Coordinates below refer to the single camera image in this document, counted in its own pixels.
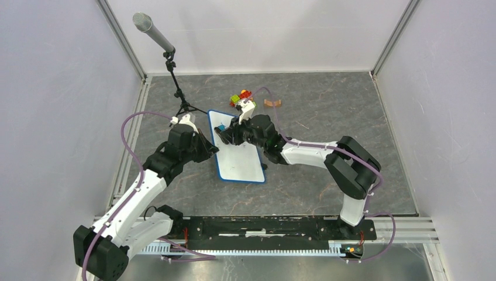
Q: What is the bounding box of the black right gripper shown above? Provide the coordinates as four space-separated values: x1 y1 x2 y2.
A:
221 114 266 151

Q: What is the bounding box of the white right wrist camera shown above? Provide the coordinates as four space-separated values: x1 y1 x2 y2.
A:
238 99 256 125

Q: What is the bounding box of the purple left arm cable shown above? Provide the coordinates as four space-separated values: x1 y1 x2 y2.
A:
80 111 173 281

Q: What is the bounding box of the silver microphone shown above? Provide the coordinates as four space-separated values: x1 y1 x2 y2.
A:
132 12 175 53

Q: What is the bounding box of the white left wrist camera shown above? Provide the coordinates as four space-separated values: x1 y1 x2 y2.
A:
170 113 195 127

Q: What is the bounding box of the white cable duct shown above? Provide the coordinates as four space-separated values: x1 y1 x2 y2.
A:
137 241 364 258

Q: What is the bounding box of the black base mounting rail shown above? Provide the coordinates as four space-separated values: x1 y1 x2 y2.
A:
166 215 377 251

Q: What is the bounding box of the blue-framed whiteboard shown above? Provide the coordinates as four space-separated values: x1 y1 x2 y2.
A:
208 110 266 184

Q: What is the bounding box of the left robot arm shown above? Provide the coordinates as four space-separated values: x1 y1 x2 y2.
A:
73 124 219 280

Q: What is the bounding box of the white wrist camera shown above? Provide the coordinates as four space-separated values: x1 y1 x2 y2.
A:
170 113 195 127
238 99 256 125

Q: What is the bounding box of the brown wooden arch block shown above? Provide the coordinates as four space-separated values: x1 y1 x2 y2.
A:
264 99 282 108

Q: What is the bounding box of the red toy brick car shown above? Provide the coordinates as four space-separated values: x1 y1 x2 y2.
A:
229 90 253 107

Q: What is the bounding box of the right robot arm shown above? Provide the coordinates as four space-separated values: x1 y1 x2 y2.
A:
213 115 383 239

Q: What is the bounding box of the black microphone tripod stand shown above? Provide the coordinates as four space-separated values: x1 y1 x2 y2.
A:
163 50 207 117

